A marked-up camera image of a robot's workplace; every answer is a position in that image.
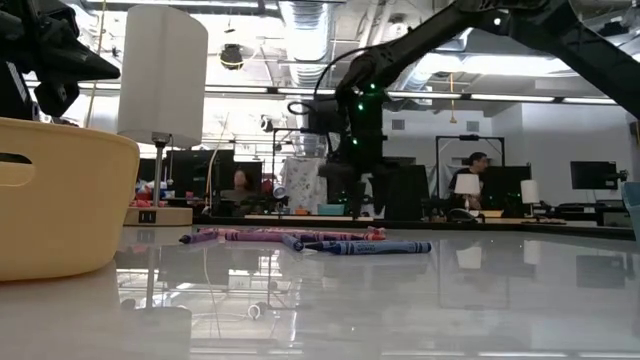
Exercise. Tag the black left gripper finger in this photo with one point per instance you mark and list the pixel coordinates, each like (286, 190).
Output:
(75, 62)

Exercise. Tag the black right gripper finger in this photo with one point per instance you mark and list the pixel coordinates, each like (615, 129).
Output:
(358, 200)
(380, 195)

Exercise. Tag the blue crayon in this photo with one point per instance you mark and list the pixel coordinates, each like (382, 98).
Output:
(294, 243)
(320, 245)
(380, 247)

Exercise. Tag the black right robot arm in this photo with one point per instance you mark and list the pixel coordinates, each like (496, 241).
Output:
(425, 35)

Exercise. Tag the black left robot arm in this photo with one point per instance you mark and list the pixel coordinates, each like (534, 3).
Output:
(20, 30)

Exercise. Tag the teal background box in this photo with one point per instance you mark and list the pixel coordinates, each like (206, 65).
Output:
(330, 210)

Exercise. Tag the white table lamp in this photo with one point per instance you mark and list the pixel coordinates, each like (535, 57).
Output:
(467, 184)
(529, 191)

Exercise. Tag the white lamp shade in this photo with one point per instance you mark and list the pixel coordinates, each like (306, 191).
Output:
(162, 75)

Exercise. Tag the person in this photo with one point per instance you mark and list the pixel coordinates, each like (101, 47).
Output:
(475, 165)
(240, 192)

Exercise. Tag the yellow plastic basket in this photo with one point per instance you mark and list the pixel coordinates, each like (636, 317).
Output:
(60, 200)

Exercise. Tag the purple crayon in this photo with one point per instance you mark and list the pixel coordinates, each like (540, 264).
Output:
(260, 236)
(200, 236)

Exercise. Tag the metal lamp pole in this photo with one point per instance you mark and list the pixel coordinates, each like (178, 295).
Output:
(158, 175)

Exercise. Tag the LED light bar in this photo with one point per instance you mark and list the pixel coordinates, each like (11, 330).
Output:
(250, 90)

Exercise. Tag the pink small object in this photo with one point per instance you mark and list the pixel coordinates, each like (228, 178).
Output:
(159, 204)
(140, 203)

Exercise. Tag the wooden lamp base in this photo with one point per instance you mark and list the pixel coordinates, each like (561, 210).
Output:
(170, 216)

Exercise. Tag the black computer monitor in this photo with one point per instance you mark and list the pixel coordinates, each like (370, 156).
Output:
(594, 175)

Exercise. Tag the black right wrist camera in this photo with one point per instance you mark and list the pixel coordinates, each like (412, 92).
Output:
(325, 117)

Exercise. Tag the black background rig frame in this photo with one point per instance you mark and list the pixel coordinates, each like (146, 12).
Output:
(300, 130)
(470, 137)

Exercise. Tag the silver ceiling duct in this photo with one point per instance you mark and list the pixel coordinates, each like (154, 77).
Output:
(415, 75)
(307, 30)

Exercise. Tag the black table frame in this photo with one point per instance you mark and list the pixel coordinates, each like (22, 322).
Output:
(500, 225)

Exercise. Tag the black overhead camera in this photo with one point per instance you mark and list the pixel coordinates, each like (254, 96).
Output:
(231, 56)

